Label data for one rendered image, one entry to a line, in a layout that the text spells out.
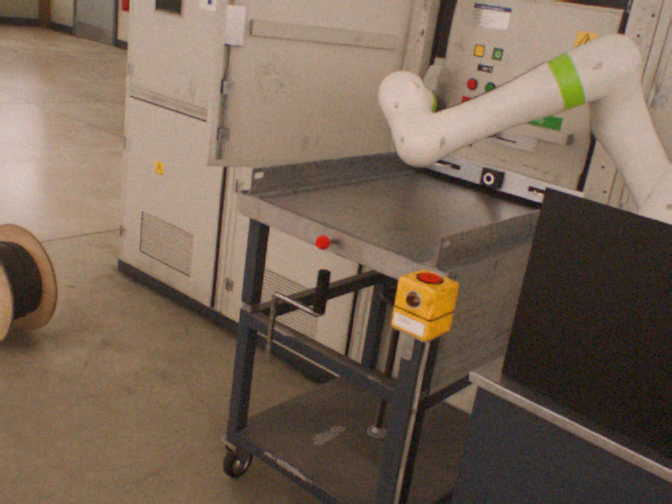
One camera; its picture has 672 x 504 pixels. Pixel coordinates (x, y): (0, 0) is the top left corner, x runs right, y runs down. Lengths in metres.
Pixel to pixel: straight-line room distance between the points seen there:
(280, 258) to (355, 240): 1.13
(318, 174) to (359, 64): 0.42
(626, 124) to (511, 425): 0.74
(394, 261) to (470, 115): 0.35
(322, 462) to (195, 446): 0.48
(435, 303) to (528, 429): 0.27
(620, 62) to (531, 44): 0.57
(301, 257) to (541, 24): 1.13
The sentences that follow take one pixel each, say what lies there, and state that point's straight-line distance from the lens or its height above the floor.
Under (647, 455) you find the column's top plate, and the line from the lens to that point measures 1.32.
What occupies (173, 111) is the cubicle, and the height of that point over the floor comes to 0.79.
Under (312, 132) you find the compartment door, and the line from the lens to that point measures 2.32.
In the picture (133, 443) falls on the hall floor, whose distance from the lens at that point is 2.44.
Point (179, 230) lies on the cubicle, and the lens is 3.24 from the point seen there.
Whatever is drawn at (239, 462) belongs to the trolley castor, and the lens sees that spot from 2.28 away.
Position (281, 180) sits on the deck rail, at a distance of 1.98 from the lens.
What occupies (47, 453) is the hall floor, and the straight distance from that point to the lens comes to 2.41.
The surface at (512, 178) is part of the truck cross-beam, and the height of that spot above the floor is 0.91.
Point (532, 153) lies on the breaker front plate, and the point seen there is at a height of 0.99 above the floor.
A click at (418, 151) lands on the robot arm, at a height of 1.05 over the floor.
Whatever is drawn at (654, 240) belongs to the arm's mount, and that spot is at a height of 1.07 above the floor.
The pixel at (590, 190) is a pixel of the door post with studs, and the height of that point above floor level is 0.94.
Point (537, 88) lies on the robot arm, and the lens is 1.72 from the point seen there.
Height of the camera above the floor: 1.37
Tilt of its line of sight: 20 degrees down
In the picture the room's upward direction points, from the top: 8 degrees clockwise
